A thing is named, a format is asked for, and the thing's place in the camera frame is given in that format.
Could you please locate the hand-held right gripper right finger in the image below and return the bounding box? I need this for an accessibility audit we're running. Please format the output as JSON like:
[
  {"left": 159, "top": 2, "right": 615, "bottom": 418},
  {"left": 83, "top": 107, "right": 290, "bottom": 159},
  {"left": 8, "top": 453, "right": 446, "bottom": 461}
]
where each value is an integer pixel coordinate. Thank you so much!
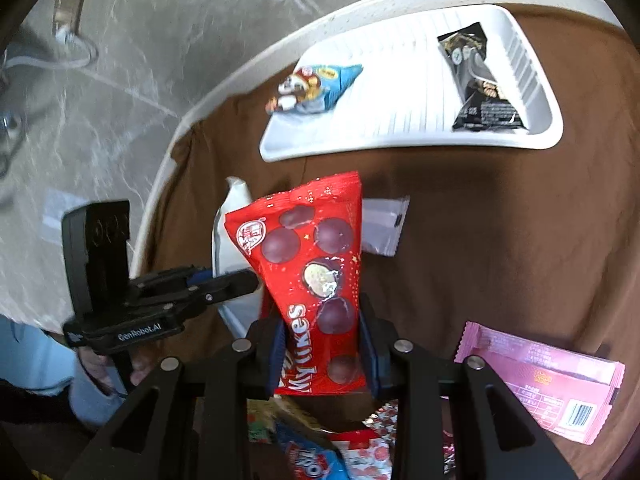
[{"left": 357, "top": 292, "right": 581, "bottom": 480}]

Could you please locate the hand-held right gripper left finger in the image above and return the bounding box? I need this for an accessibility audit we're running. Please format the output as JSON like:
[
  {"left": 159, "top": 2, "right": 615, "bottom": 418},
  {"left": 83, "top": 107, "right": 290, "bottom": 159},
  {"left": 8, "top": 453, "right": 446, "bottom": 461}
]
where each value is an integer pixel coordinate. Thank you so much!
[{"left": 82, "top": 320, "right": 286, "bottom": 480}]

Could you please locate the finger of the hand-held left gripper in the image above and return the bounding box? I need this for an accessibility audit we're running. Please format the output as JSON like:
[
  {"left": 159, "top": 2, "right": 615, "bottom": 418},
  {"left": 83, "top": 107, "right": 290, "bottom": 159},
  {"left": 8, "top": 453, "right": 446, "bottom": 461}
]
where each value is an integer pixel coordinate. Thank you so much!
[
  {"left": 131, "top": 265, "right": 215, "bottom": 295},
  {"left": 125, "top": 269, "right": 262, "bottom": 322}
]

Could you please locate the white packet with red print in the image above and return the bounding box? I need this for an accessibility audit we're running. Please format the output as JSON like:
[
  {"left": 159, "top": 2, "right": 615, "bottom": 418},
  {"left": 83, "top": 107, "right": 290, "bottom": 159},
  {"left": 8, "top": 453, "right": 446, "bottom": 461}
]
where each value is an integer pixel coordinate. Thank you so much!
[{"left": 212, "top": 176, "right": 266, "bottom": 338}]

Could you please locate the red chocolate ball packet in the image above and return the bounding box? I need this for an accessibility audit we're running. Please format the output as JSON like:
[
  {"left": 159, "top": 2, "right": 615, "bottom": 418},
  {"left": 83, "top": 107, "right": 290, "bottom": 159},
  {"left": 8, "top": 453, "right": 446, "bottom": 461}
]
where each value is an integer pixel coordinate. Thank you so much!
[{"left": 224, "top": 171, "right": 368, "bottom": 397}]

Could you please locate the pale translucent snack packet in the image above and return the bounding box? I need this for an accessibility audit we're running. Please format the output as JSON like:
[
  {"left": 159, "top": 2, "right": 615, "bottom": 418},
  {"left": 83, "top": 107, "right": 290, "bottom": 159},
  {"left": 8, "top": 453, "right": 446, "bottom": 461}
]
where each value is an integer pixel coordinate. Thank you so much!
[{"left": 361, "top": 196, "right": 411, "bottom": 258}]

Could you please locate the pink snack bar packet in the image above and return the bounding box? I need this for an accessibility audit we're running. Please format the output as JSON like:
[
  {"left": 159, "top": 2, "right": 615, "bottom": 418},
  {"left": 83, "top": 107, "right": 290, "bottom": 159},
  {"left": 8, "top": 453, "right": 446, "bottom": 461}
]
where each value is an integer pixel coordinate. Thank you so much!
[{"left": 454, "top": 321, "right": 626, "bottom": 445}]

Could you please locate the white ribbed plastic tray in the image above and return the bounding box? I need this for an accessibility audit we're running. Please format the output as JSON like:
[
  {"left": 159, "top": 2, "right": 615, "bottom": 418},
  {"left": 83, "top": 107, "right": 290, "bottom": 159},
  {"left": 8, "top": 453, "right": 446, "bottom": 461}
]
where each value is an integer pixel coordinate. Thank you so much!
[{"left": 259, "top": 4, "right": 565, "bottom": 163}]

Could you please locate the person's left forearm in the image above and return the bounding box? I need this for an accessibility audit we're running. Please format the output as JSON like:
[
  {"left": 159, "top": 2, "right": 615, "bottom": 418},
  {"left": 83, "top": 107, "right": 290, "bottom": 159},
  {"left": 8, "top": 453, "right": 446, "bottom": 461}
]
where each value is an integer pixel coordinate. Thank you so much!
[{"left": 0, "top": 316, "right": 118, "bottom": 428}]

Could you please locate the person's left hand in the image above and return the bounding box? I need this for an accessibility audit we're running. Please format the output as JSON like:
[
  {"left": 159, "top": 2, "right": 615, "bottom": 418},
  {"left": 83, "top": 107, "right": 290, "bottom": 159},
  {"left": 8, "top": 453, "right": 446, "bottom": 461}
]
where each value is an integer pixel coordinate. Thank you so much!
[{"left": 77, "top": 349, "right": 153, "bottom": 392}]

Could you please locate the red white foil packet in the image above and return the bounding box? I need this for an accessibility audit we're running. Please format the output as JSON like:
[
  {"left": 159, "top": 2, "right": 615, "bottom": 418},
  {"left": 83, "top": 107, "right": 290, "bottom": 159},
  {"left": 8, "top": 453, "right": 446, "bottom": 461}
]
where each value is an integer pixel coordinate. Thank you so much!
[
  {"left": 362, "top": 400, "right": 401, "bottom": 433},
  {"left": 440, "top": 427, "right": 458, "bottom": 476}
]

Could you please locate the green yellow snack packet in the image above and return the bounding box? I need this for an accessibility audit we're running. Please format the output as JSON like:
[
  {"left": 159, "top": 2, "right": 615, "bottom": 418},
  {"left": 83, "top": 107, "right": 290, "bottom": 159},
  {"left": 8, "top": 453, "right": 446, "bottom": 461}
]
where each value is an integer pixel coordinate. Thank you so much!
[{"left": 247, "top": 397, "right": 321, "bottom": 443}]

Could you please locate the red white dotted packet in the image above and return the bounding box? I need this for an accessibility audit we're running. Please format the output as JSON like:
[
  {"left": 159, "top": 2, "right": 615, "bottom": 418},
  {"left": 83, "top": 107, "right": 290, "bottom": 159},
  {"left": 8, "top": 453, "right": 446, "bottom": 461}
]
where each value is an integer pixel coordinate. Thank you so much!
[{"left": 330, "top": 427, "right": 396, "bottom": 480}]

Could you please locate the blue packet with red logo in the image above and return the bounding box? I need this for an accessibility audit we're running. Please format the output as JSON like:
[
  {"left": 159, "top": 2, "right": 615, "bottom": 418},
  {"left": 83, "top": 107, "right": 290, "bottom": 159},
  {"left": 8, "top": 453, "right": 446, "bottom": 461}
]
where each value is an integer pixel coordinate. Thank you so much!
[{"left": 272, "top": 420, "right": 351, "bottom": 480}]

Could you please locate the brown tablecloth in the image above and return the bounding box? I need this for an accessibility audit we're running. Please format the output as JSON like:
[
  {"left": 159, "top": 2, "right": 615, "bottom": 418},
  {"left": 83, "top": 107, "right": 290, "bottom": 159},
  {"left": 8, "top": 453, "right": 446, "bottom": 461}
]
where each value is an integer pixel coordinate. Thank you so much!
[{"left": 132, "top": 0, "right": 640, "bottom": 480}]

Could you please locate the white round table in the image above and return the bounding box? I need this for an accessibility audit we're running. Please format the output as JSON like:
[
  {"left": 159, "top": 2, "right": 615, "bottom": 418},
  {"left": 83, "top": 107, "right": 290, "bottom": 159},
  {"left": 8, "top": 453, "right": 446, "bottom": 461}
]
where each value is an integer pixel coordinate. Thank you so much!
[{"left": 127, "top": 0, "right": 626, "bottom": 286}]

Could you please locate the blue cartoon snack packet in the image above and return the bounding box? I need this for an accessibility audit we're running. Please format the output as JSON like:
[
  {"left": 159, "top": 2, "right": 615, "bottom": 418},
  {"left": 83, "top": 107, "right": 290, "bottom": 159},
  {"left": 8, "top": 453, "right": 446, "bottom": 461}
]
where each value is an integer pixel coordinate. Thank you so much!
[{"left": 265, "top": 62, "right": 363, "bottom": 116}]

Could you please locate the black snack packet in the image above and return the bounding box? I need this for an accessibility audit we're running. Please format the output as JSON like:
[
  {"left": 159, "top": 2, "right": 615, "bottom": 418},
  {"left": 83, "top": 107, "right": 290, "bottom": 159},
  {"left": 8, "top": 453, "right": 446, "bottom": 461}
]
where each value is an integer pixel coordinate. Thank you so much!
[{"left": 437, "top": 21, "right": 531, "bottom": 133}]

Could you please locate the white cable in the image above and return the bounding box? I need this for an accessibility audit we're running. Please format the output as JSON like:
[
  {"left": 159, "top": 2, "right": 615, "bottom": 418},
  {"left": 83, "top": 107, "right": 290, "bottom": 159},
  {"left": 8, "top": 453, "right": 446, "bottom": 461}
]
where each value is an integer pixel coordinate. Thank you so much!
[{"left": 5, "top": 30, "right": 98, "bottom": 70}]

